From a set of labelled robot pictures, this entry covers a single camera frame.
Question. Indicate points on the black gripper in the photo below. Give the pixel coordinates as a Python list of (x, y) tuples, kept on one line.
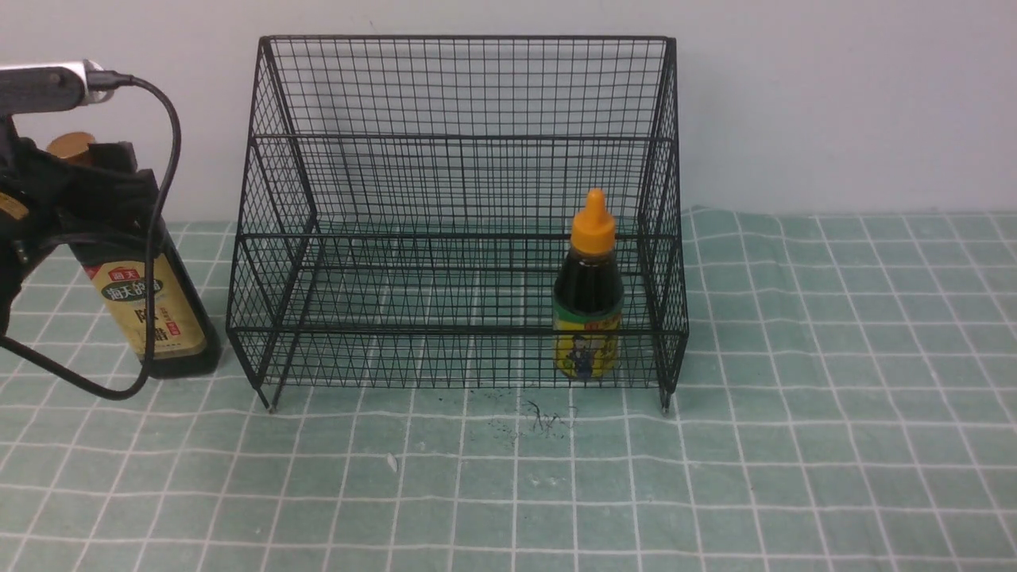
[(108, 189)]

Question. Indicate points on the large dark vinegar bottle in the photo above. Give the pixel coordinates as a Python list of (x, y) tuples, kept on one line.
[(186, 344)]

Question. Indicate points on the small orange-capped sauce bottle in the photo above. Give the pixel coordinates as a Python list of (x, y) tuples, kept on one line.
[(589, 294)]

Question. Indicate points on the green checked tablecloth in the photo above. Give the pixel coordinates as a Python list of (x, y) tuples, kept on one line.
[(847, 403)]

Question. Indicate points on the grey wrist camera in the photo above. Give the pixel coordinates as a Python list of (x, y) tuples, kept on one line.
[(55, 87)]

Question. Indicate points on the black wire mesh shelf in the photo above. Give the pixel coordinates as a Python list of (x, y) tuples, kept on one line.
[(407, 203)]

